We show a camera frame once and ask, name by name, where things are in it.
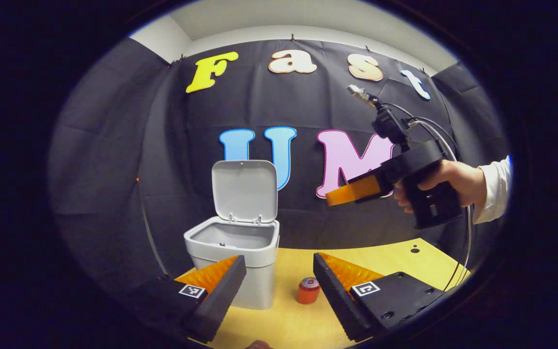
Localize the black backdrop cloth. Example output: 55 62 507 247
49 38 510 301

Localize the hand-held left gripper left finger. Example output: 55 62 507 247
120 255 248 344

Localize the white desktop garbage bin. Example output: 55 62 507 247
184 159 280 311

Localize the wooden desktop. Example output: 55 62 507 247
177 238 471 349

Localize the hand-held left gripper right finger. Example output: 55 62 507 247
313 252 454 342

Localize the black cable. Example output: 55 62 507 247
385 102 459 158

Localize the red pop can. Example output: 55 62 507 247
296 277 321 305

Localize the white cable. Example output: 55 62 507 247
407 120 473 292

